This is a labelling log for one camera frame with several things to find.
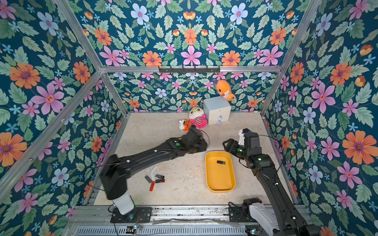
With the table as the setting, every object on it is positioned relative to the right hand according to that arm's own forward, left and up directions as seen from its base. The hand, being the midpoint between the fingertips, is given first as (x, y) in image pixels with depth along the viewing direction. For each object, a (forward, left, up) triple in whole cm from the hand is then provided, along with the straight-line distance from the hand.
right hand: (229, 143), depth 78 cm
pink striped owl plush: (+28, +18, -14) cm, 36 cm away
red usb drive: (-17, +44, -20) cm, 51 cm away
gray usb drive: (-13, +47, -19) cm, 52 cm away
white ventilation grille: (-37, +18, -21) cm, 46 cm away
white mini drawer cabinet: (+32, +5, -6) cm, 33 cm away
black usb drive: (-2, +3, -19) cm, 20 cm away
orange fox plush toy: (+38, +2, +8) cm, 39 cm away
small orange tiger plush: (+25, +27, -15) cm, 39 cm away
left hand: (+1, +10, -3) cm, 10 cm away
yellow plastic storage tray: (-8, +4, -21) cm, 23 cm away
